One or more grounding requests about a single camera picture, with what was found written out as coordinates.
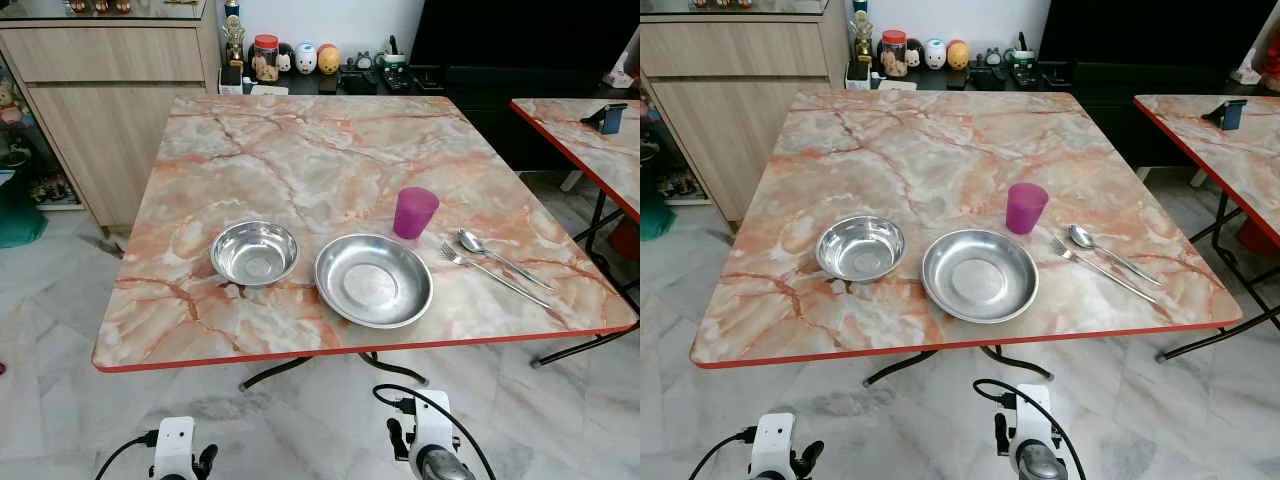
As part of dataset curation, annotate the stainless steel fork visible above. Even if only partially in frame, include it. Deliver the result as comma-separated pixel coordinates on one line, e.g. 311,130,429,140
1050,237,1158,304
439,243,552,309

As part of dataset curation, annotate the purple plastic cup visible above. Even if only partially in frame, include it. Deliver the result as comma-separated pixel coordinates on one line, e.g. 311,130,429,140
1005,182,1050,236
393,187,441,240

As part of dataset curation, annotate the light wooden cabinet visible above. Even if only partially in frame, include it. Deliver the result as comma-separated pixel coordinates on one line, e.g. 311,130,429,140
0,0,223,233
640,0,851,223

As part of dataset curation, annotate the green bag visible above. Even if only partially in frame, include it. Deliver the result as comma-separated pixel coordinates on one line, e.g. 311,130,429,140
0,170,48,249
640,176,677,242

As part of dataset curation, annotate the stainless steel deep plate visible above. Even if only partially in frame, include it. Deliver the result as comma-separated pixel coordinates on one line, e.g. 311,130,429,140
921,229,1039,324
315,234,434,329

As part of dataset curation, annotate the gold statue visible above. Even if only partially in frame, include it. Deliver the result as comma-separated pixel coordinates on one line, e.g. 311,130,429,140
222,12,247,69
851,8,876,64

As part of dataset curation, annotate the stainless steel spoon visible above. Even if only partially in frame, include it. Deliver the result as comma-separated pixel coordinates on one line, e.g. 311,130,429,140
1068,224,1164,286
457,229,556,292

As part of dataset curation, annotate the black television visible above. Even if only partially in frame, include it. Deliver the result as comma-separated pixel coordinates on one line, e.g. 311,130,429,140
1038,0,1266,67
410,0,641,71

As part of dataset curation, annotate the red figurine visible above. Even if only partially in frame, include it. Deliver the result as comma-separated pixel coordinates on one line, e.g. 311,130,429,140
1262,18,1280,91

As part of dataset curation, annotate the marble pattern folding table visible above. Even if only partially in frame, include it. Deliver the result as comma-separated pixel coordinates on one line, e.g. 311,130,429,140
1133,93,1280,363
690,88,1244,389
92,93,639,393
510,97,641,369

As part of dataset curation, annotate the clear jar red lid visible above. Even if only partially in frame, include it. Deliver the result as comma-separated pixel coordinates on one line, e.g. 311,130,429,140
880,30,909,79
251,34,280,83

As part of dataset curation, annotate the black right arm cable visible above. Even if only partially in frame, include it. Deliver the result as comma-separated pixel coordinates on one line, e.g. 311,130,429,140
373,384,497,480
973,379,1087,480

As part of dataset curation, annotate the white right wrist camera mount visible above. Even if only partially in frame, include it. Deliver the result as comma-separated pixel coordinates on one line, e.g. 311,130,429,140
408,390,462,471
1013,384,1064,469

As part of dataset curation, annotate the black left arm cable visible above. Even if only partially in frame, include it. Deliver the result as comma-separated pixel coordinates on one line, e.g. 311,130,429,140
95,430,161,480
690,426,758,480

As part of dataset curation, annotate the stainless steel bowl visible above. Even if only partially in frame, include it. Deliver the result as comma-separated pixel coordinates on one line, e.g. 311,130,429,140
210,221,300,288
816,215,906,283

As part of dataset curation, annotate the black phone stand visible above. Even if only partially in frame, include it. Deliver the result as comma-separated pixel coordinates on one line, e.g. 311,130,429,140
582,103,628,135
1203,98,1247,131

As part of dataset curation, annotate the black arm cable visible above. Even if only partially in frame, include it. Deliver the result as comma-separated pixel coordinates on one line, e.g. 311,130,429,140
373,384,497,480
973,379,1087,480
690,426,758,480
95,430,161,480

